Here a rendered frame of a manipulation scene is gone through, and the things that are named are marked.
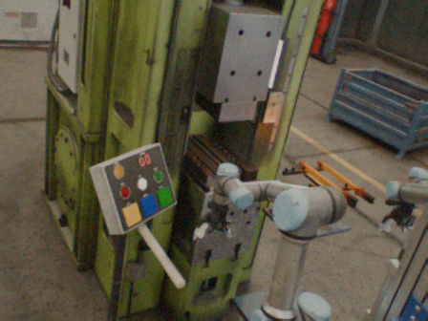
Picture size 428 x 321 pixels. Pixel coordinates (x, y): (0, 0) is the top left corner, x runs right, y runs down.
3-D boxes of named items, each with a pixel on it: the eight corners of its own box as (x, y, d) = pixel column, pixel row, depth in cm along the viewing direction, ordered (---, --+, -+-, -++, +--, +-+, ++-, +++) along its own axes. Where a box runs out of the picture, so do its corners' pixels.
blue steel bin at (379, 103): (435, 150, 602) (458, 97, 570) (400, 160, 555) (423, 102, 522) (359, 113, 681) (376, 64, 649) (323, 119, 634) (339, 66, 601)
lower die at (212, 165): (238, 182, 248) (242, 168, 244) (205, 187, 238) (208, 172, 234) (199, 145, 278) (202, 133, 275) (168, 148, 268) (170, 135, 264)
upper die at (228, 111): (252, 119, 232) (257, 101, 228) (218, 121, 222) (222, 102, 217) (209, 88, 263) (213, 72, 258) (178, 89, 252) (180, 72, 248)
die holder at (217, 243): (249, 252, 271) (267, 184, 251) (190, 267, 251) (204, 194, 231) (202, 200, 312) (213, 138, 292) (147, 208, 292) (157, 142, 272)
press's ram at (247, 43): (279, 100, 235) (300, 18, 217) (212, 103, 215) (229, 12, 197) (233, 72, 265) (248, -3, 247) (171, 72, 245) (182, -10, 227)
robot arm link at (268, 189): (365, 185, 142) (273, 174, 186) (336, 188, 137) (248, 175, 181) (365, 224, 143) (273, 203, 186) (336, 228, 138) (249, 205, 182)
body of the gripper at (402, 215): (397, 228, 216) (407, 205, 211) (387, 217, 223) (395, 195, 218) (412, 227, 219) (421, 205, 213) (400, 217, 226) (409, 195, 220)
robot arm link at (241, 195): (265, 190, 172) (250, 175, 180) (237, 193, 167) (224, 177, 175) (260, 209, 175) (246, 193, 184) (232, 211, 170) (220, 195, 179)
